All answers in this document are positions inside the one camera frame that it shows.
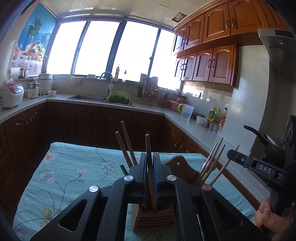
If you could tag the wall switch outlet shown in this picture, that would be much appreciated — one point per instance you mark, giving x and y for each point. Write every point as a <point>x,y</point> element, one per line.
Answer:
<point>196,94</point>

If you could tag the teal floral tablecloth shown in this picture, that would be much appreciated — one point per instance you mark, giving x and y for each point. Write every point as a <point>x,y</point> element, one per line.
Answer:
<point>69,176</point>

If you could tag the white rag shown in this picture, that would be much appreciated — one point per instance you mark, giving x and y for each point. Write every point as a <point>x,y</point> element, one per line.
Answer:
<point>76,80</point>

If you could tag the pink and white rice cooker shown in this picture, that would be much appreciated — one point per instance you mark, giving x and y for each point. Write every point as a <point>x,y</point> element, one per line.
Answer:
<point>10,95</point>

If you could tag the pink basin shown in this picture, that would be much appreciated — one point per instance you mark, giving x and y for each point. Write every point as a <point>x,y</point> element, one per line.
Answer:
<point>178,103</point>

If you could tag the metal dish rack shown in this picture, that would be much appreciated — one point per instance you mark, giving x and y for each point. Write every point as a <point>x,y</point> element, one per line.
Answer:
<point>148,90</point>

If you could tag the dark sauce bottle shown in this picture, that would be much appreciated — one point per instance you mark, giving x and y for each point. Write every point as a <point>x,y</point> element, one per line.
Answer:
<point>224,115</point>

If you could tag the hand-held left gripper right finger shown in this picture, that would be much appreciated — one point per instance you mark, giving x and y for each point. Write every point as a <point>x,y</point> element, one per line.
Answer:
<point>158,176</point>

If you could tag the person's right hand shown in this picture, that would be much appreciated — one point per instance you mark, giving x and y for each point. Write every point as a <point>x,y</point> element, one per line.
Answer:
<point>266,217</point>

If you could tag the chrome faucet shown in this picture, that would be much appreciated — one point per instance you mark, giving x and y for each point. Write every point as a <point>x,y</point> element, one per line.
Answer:
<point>106,75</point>

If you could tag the kitchen sink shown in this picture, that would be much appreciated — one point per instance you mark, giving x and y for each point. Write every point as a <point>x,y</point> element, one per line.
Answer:
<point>87,97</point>

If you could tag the yellow cooking oil bottle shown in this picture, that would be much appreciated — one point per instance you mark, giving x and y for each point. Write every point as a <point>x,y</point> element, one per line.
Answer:
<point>218,114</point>
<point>212,113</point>

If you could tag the small white electric steamer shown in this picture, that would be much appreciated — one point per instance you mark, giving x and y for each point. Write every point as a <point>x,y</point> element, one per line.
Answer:
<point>34,89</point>

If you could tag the kitchen window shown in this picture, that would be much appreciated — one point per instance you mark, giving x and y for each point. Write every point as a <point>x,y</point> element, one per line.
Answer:
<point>97,46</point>

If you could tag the steel range hood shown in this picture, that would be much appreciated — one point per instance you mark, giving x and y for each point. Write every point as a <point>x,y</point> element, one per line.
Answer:
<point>277,53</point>

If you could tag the green colander with vegetables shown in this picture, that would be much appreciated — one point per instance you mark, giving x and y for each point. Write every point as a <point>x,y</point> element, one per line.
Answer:
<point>119,98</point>

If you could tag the tropical fruit window poster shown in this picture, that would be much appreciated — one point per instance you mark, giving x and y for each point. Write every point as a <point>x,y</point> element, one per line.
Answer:
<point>34,34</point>

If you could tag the wooden chopsticks in holder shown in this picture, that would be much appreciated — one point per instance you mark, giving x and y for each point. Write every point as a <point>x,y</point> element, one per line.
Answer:
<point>128,141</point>

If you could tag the small metal pot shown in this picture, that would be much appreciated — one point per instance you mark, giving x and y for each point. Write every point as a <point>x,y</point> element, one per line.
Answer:
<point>24,73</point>

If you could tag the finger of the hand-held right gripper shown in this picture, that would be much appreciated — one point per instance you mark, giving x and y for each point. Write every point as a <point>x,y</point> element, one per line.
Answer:
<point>240,158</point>

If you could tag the paper towel roll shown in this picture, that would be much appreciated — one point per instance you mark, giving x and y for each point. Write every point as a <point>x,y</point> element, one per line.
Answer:
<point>15,71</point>

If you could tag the knife block with scissors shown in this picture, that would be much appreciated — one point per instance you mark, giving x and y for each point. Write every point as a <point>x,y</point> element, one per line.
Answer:
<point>164,98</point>

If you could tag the metal chopstick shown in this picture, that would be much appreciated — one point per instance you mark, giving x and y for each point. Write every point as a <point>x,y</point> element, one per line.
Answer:
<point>211,154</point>

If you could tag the small white bowl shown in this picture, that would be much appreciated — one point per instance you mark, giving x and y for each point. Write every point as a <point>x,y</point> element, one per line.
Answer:
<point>52,93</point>

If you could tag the wooden base cabinets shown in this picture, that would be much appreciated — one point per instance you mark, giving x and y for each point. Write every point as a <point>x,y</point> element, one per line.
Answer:
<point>81,125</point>

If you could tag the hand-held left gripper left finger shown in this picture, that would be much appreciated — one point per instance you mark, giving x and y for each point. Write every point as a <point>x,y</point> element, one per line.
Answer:
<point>143,176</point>

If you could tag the dark bowl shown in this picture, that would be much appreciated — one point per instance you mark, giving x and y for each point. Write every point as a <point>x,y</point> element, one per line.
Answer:
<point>199,114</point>

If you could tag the wooden utensil holder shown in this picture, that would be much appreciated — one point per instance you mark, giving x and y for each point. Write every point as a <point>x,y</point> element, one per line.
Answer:
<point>182,171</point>

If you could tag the yellow dish soap bottle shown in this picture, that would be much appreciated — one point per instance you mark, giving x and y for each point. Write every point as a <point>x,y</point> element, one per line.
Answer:
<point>117,74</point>

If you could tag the large white electric cooker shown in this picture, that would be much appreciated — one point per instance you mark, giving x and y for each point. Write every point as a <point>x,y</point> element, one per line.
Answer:
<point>45,83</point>

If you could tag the wooden wall cabinets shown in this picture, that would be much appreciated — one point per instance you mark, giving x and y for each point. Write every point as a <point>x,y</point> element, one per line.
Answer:
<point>219,46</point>

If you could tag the condiment jar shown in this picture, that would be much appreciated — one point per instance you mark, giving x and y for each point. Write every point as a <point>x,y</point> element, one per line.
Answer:
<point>207,125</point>
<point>211,126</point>
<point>216,128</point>

